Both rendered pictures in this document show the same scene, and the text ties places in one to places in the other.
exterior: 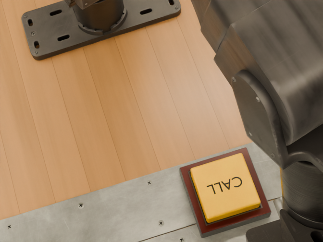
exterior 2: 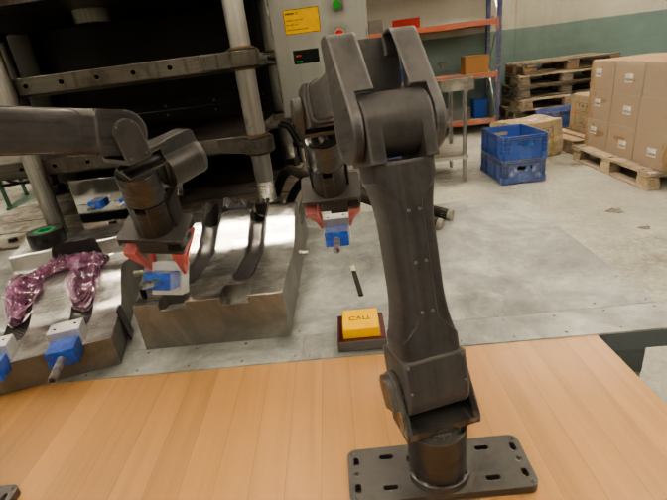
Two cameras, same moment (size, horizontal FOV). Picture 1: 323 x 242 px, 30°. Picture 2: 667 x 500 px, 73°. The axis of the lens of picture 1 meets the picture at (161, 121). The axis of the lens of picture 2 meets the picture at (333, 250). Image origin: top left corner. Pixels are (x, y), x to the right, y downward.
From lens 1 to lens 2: 84 cm
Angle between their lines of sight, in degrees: 90
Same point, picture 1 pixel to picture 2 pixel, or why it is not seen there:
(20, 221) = (506, 337)
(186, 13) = (343, 457)
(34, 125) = (505, 389)
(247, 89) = not seen: hidden behind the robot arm
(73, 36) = (469, 446)
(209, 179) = (368, 320)
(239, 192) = (352, 314)
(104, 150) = not seen: hidden behind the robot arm
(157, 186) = not seen: hidden behind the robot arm
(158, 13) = (373, 452)
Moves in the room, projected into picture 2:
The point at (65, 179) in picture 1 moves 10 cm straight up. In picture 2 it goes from (473, 355) to (474, 299)
